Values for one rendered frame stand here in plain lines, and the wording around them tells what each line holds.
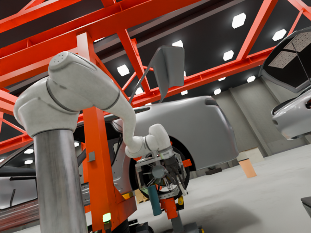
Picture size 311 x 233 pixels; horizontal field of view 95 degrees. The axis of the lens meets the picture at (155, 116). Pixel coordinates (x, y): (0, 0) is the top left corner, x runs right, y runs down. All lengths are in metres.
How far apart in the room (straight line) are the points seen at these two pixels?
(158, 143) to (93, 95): 0.51
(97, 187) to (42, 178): 1.02
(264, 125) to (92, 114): 14.30
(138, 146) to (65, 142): 0.46
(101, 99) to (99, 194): 1.12
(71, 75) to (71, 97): 0.07
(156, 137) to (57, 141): 0.52
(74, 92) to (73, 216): 0.32
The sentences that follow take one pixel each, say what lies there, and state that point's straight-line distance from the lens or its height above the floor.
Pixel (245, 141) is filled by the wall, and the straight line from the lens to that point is 14.20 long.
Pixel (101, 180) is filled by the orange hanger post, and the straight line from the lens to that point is 1.46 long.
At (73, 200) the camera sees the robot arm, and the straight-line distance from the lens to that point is 0.48.
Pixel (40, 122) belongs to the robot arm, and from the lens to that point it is 0.50.
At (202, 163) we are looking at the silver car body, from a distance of 1.81.
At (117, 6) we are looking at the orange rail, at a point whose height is 3.20.
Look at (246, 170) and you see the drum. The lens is 5.93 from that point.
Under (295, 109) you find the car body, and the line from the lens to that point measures 3.28.
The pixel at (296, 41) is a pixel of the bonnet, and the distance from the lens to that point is 3.88.
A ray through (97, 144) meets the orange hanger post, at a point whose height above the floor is 1.24.
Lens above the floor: 0.78
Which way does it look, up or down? 23 degrees up
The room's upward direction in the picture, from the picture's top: 17 degrees counter-clockwise
